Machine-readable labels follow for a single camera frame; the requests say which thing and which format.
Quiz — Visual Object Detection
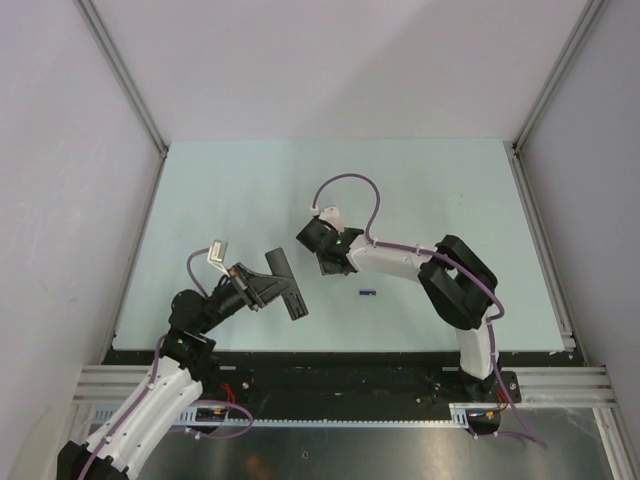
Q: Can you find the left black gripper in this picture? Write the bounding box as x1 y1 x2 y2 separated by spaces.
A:
198 262 295 334

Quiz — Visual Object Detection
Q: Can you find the black remote control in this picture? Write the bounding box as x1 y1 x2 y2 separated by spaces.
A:
265 247 309 321

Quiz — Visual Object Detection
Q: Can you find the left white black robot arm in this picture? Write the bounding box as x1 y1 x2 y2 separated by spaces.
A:
55 249 308 479

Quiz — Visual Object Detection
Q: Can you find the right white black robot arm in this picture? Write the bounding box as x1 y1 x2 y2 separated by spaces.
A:
296 216 499 401

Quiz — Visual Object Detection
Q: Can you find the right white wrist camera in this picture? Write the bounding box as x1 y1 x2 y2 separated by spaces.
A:
311 205 345 232

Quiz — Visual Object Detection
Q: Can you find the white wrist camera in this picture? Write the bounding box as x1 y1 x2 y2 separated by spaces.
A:
207 239 228 275
311 205 345 232

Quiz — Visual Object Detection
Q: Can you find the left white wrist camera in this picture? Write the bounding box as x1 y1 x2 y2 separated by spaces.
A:
207 239 228 275

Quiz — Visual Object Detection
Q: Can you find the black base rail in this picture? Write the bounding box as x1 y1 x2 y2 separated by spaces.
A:
203 352 518 423

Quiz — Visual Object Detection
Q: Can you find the grey slotted cable duct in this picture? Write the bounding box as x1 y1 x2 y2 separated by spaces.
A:
89 402 474 429

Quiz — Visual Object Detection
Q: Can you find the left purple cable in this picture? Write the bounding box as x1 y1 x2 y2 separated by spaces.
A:
74 249 254 480

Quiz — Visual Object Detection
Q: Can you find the left aluminium frame post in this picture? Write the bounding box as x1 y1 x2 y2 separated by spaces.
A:
74 0 169 160

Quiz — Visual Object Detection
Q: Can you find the aluminium frame post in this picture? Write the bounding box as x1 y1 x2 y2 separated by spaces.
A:
511 0 609 152
74 0 169 160

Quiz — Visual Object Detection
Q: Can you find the right aluminium frame post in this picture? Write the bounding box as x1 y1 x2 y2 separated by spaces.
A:
511 0 609 152

